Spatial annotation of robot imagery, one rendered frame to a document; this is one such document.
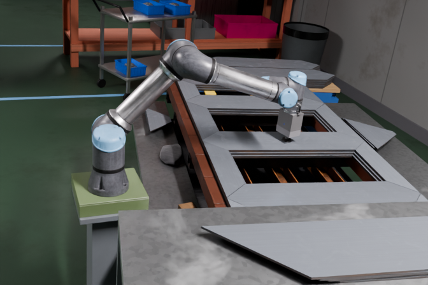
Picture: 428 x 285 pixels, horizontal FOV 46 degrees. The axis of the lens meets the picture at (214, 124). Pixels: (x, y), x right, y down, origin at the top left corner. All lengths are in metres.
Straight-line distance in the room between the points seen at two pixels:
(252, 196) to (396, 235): 0.61
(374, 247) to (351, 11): 4.59
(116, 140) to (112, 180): 0.15
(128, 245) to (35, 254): 1.74
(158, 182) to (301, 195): 0.61
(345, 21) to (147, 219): 4.73
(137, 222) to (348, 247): 0.48
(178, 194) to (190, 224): 0.82
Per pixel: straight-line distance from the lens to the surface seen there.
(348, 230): 1.27
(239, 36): 6.25
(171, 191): 2.06
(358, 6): 5.58
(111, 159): 1.86
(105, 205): 1.89
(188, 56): 1.82
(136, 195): 1.92
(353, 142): 2.34
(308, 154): 2.18
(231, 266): 1.12
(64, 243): 2.92
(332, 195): 1.87
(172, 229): 1.20
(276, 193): 1.81
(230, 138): 2.16
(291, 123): 2.13
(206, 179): 1.87
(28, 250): 2.90
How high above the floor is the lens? 1.75
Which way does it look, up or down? 23 degrees down
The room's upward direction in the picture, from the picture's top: 6 degrees clockwise
